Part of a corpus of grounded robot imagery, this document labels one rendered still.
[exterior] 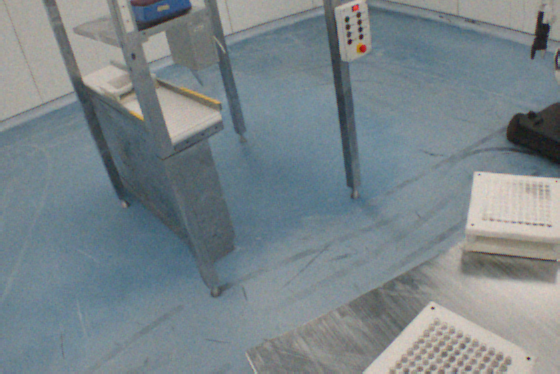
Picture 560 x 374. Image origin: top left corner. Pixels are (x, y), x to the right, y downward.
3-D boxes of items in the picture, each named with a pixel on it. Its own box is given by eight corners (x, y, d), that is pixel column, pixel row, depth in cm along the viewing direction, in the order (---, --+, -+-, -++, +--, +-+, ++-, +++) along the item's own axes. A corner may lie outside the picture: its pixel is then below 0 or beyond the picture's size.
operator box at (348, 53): (372, 51, 226) (366, -1, 213) (348, 62, 218) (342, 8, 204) (363, 49, 230) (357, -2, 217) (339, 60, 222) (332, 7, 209)
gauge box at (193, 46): (220, 61, 188) (209, 14, 178) (198, 71, 183) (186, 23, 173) (193, 54, 204) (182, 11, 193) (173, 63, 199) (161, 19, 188)
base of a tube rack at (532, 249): (562, 261, 101) (564, 253, 99) (463, 250, 111) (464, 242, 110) (558, 199, 119) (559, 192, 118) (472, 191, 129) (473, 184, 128)
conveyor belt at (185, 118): (222, 122, 200) (220, 112, 198) (171, 148, 188) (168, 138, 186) (111, 71, 296) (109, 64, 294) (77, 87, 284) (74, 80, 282)
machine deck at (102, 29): (209, 16, 178) (207, 7, 176) (121, 51, 160) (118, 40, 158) (145, 8, 222) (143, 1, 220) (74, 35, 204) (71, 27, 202)
